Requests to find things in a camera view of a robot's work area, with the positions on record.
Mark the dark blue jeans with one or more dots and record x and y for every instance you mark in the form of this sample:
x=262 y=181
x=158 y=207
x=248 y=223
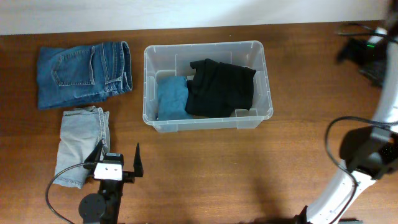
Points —
x=82 y=75

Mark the blue denim garment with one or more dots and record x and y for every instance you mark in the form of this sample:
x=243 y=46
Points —
x=172 y=96

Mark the dark navy garment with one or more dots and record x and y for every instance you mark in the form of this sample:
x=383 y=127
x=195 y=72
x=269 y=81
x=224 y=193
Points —
x=212 y=106

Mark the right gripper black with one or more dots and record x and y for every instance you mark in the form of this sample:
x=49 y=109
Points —
x=346 y=53

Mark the black garment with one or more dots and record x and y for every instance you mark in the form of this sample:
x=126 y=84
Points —
x=235 y=84

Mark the light grey jeans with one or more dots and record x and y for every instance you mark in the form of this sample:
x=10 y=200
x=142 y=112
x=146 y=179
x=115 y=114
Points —
x=81 y=131

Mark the clear plastic storage container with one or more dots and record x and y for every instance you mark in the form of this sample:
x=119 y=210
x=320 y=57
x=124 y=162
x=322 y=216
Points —
x=162 y=61

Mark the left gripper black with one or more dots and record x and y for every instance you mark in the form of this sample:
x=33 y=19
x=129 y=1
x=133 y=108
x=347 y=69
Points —
x=127 y=177

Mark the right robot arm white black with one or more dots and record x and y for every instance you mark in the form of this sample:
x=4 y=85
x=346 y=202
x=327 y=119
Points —
x=368 y=153

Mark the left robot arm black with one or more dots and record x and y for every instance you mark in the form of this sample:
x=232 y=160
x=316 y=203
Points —
x=103 y=206

